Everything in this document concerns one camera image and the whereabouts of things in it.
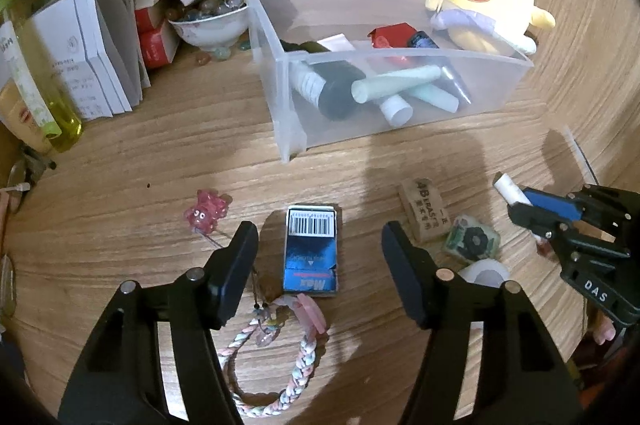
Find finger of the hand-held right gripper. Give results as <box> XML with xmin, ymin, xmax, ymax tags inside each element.
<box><xmin>506</xmin><ymin>202</ymin><xmax>571</xmax><ymax>241</ymax></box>
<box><xmin>520</xmin><ymin>186</ymin><xmax>586</xmax><ymax>222</ymax></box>

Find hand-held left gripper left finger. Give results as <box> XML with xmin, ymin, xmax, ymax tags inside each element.
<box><xmin>59</xmin><ymin>220</ymin><xmax>261</xmax><ymax>425</ymax></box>

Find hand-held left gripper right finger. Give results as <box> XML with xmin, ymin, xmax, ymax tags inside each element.
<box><xmin>381</xmin><ymin>220</ymin><xmax>583</xmax><ymax>425</ymax></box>

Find white red lip balm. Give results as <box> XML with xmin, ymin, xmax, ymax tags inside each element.
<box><xmin>494</xmin><ymin>172</ymin><xmax>557</xmax><ymax>260</ymax></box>

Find green flower print eraser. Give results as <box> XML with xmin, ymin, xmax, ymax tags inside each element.
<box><xmin>442</xmin><ymin>215</ymin><xmax>501</xmax><ymax>262</ymax></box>

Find tan eraser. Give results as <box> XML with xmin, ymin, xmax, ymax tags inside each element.
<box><xmin>398</xmin><ymin>176</ymin><xmax>451</xmax><ymax>242</ymax></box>

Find white tape roll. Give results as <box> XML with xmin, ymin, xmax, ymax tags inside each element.
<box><xmin>457</xmin><ymin>259</ymin><xmax>512</xmax><ymax>288</ymax></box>

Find blue staple box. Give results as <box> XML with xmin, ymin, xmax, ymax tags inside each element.
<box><xmin>282</xmin><ymin>204</ymin><xmax>342</xmax><ymax>298</ymax></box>

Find pink keychain charm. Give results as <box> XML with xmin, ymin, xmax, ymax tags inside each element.
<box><xmin>252</xmin><ymin>292</ymin><xmax>328</xmax><ymax>346</ymax></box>

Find pastel braided bracelet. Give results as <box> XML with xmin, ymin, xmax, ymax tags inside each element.
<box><xmin>217</xmin><ymin>320</ymin><xmax>331</xmax><ymax>418</ymax></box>

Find short mint white tube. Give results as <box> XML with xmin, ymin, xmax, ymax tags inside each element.
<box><xmin>407</xmin><ymin>85</ymin><xmax>460</xmax><ymax>113</ymax></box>

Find clear plastic storage bin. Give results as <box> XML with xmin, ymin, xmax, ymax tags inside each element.
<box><xmin>244</xmin><ymin>0</ymin><xmax>535</xmax><ymax>164</ymax></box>

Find pink cream tube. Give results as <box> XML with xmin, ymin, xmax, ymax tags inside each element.
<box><xmin>315</xmin><ymin>34</ymin><xmax>413</xmax><ymax>126</ymax></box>

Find long mint green tube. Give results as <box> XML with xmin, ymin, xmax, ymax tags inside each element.
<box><xmin>351</xmin><ymin>65</ymin><xmax>441</xmax><ymax>104</ymax></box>

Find dark green pump bottle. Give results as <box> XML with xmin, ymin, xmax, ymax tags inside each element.
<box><xmin>279</xmin><ymin>40</ymin><xmax>368</xmax><ymax>120</ymax></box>

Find black lilac cosmetic tube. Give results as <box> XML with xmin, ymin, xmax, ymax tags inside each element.
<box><xmin>406</xmin><ymin>30</ymin><xmax>472</xmax><ymax>104</ymax></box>

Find red carton box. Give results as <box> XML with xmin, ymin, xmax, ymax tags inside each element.
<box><xmin>368</xmin><ymin>23</ymin><xmax>416</xmax><ymax>68</ymax></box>

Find pink bear charm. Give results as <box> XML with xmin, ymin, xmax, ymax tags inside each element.
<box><xmin>182</xmin><ymin>190</ymin><xmax>233</xmax><ymax>236</ymax></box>

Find yellow green spray bottle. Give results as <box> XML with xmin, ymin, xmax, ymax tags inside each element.
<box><xmin>0</xmin><ymin>0</ymin><xmax>83</xmax><ymax>153</ymax></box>

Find dark eyeglasses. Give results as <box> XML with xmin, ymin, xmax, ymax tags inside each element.
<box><xmin>7</xmin><ymin>145</ymin><xmax>58</xmax><ymax>210</ymax></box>

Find red white carton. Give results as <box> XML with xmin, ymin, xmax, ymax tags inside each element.
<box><xmin>140</xmin><ymin>30</ymin><xmax>181</xmax><ymax>70</ymax></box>
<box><xmin>135</xmin><ymin>2</ymin><xmax>168</xmax><ymax>33</ymax></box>

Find white porcelain bowl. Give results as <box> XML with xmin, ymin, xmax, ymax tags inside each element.
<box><xmin>167</xmin><ymin>0</ymin><xmax>251</xmax><ymax>53</ymax></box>

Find folded white paper stack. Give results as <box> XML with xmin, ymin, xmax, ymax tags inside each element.
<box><xmin>25</xmin><ymin>0</ymin><xmax>151</xmax><ymax>122</ymax></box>

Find yellow orange tube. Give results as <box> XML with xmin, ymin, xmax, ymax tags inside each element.
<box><xmin>0</xmin><ymin>82</ymin><xmax>56</xmax><ymax>156</ymax></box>

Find pile of glass pebbles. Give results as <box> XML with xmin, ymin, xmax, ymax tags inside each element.
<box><xmin>177</xmin><ymin>0</ymin><xmax>250</xmax><ymax>22</ymax></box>

